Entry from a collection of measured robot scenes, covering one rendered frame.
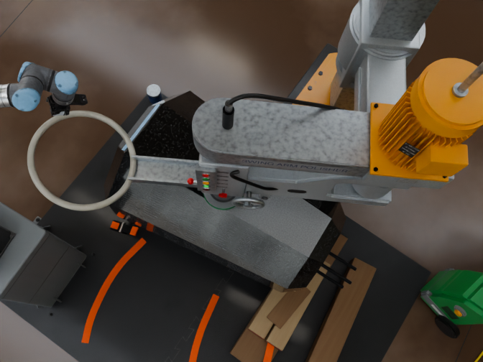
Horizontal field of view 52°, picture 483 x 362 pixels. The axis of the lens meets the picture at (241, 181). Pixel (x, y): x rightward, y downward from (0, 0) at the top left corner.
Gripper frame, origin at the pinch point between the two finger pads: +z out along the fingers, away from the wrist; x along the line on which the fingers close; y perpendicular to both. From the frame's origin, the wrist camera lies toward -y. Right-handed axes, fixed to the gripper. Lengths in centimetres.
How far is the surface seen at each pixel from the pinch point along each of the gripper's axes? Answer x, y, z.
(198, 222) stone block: 71, -51, 18
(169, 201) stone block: 55, -41, 23
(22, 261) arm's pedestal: 57, 35, 42
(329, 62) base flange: 11, -157, -9
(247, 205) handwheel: 73, -53, -37
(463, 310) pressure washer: 177, -173, -13
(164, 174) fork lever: 44, -34, -6
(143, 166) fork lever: 36.6, -26.6, -1.2
